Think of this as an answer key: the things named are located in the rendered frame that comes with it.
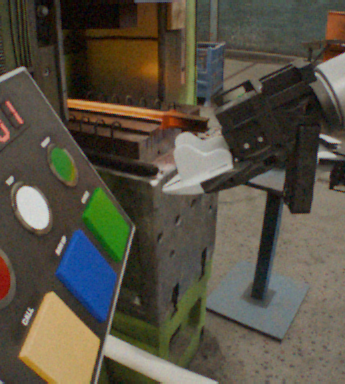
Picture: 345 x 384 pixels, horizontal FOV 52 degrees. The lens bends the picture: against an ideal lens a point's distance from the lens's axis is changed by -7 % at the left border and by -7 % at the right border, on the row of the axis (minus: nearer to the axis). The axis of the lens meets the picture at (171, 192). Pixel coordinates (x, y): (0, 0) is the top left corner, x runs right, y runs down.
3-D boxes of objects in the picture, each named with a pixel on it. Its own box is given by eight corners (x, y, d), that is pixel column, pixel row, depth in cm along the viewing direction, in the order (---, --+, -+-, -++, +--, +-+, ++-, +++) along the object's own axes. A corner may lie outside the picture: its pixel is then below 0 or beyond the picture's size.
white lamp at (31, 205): (62, 219, 38) (56, 182, 36) (30, 242, 34) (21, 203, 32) (41, 211, 39) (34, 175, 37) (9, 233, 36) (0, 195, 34)
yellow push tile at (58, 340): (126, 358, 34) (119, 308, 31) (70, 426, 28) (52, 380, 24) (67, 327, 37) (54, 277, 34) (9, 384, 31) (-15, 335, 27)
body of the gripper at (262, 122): (206, 99, 44) (299, 53, 40) (239, 158, 47) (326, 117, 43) (208, 119, 37) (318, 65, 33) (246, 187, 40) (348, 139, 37)
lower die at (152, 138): (181, 141, 99) (181, 109, 95) (139, 170, 84) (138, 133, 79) (63, 119, 116) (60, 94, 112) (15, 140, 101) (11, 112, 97)
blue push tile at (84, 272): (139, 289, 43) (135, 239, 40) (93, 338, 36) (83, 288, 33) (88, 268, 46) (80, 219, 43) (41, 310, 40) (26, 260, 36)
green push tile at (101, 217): (131, 227, 53) (100, 185, 50) (122, 261, 46) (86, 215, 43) (120, 232, 53) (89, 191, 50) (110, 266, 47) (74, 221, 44)
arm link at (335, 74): (357, 104, 42) (386, 126, 35) (325, 119, 44) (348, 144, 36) (336, 48, 39) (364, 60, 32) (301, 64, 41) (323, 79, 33)
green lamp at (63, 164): (86, 176, 47) (83, 143, 45) (61, 192, 43) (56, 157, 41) (68, 171, 48) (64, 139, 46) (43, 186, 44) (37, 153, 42)
